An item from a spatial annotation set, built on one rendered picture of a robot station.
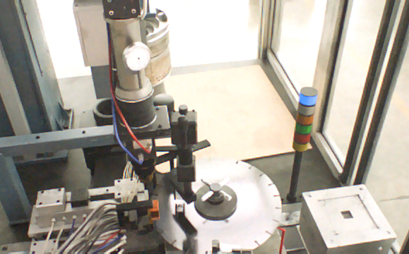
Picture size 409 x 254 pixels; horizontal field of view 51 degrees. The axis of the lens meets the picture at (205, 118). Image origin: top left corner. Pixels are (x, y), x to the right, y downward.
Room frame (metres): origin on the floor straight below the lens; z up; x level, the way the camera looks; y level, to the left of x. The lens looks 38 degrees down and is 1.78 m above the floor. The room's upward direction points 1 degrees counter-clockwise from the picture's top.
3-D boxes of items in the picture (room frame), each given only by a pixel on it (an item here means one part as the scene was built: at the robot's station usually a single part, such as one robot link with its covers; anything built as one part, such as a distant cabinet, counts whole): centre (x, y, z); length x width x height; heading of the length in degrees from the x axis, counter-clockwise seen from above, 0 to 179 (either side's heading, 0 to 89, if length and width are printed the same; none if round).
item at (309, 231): (0.73, -0.36, 0.82); 0.18 x 0.18 x 0.15; 9
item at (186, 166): (0.70, 0.04, 1.17); 0.06 x 0.05 x 0.20; 90
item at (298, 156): (0.92, -0.27, 0.86); 0.02 x 0.02 x 0.22
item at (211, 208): (0.73, -0.02, 0.96); 0.11 x 0.11 x 0.03
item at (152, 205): (0.70, 0.17, 0.95); 0.10 x 0.03 x 0.07; 99
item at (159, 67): (1.47, 0.28, 0.93); 0.31 x 0.31 x 0.36
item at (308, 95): (0.92, -0.27, 1.14); 0.05 x 0.04 x 0.03; 9
